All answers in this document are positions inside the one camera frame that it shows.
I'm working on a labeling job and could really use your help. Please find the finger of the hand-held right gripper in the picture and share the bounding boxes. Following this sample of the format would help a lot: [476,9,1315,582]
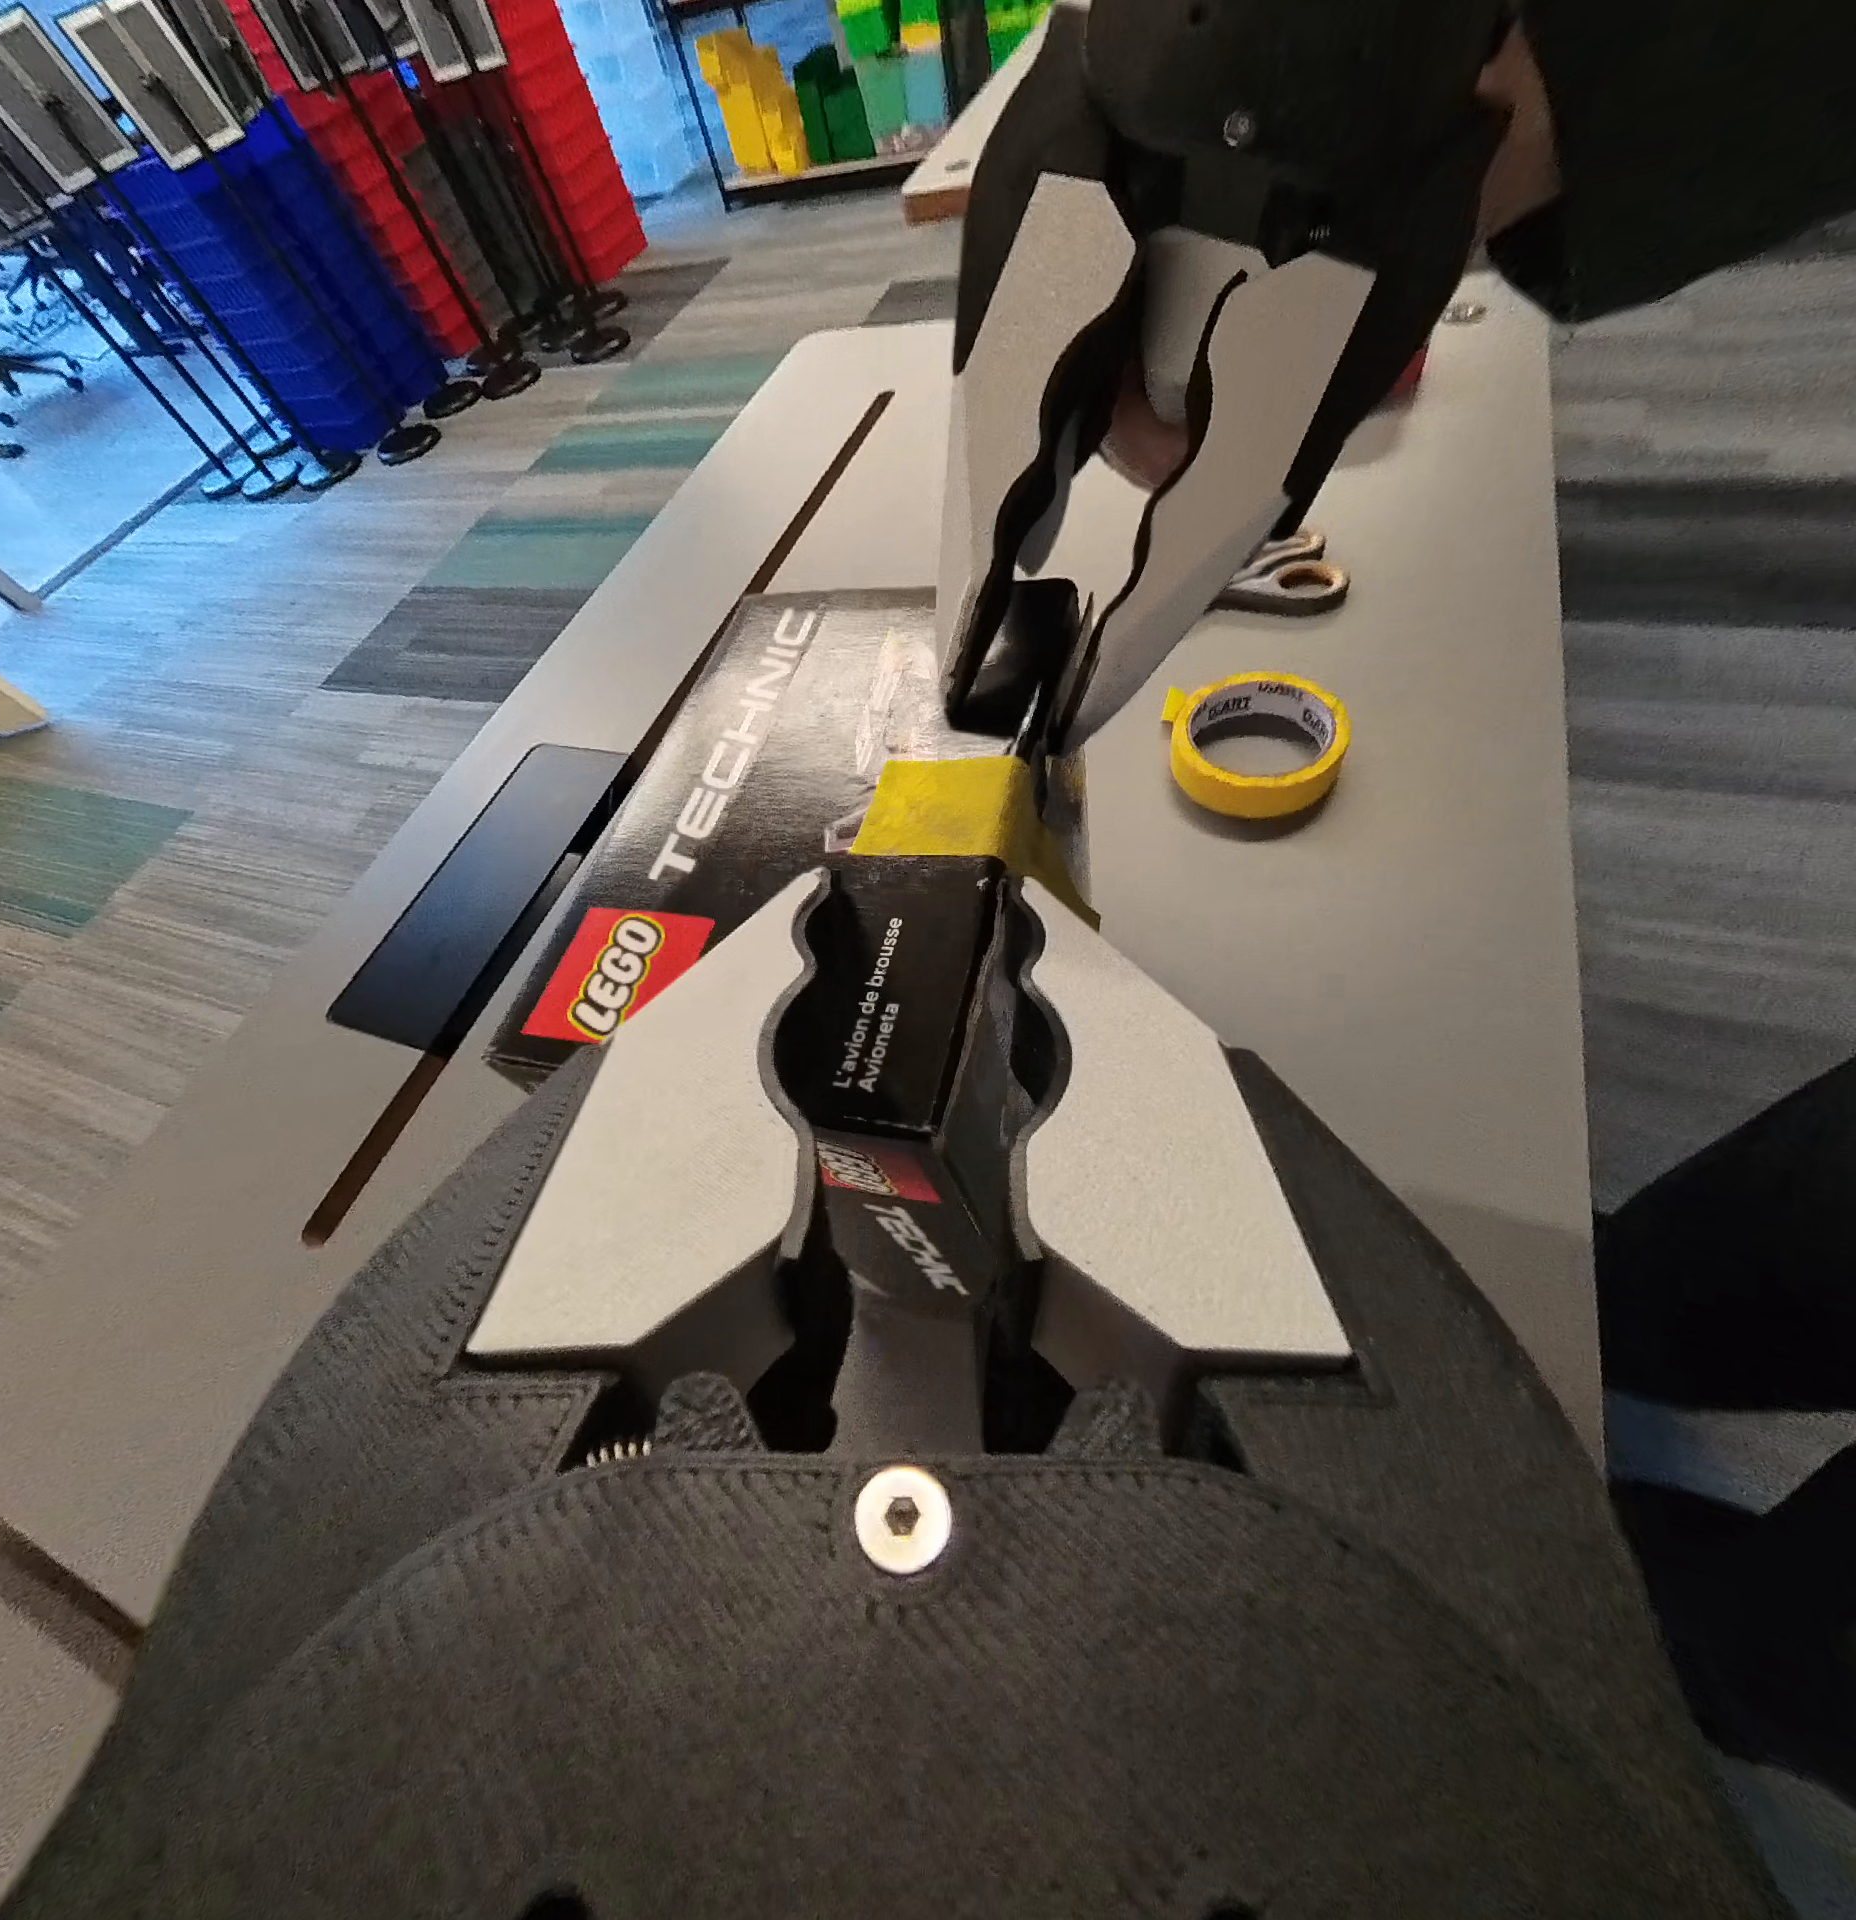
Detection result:
[1071,256,1383,735]
[937,170,1149,708]

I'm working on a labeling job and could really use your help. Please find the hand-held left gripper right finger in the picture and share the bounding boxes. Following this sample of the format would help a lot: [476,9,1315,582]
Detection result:
[997,876,1357,1428]

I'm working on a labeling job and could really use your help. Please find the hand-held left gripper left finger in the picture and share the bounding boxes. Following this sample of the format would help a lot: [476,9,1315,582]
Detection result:
[461,871,842,1374]

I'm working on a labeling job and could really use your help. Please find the yellow tape roll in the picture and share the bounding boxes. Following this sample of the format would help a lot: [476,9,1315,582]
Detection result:
[1164,673,1352,824]

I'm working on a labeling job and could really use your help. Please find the blue plane lego box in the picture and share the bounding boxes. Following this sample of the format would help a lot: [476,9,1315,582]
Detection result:
[484,582,1104,1458]

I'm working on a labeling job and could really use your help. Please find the yellow tape strip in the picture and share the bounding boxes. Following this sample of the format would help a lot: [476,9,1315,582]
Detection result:
[843,754,1104,933]

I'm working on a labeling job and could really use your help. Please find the person's right forearm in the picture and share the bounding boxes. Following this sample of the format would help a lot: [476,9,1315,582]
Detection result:
[1483,0,1856,323]

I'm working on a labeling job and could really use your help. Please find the person's right hand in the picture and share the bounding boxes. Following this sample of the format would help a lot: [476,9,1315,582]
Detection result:
[1099,397,1197,484]

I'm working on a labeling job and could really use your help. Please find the black flat device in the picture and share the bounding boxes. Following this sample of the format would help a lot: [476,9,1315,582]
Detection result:
[328,743,632,1060]

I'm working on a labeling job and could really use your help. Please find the green and yellow bins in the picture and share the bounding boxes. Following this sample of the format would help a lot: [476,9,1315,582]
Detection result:
[694,0,1051,177]

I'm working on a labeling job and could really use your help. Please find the stack of red bins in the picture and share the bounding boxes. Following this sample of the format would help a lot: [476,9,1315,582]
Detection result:
[224,0,648,361]

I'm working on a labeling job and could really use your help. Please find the black office chair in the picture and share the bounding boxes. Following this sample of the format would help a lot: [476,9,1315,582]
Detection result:
[1595,1035,1856,1790]

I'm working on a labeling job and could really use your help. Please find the stack of blue bins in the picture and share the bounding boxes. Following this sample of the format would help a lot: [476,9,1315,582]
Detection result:
[94,99,449,452]

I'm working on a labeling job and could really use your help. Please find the row of black sign stands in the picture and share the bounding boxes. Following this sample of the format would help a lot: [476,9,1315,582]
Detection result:
[0,0,639,496]

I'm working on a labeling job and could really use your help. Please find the black swivel chair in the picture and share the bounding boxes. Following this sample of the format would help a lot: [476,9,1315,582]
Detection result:
[0,240,87,458]

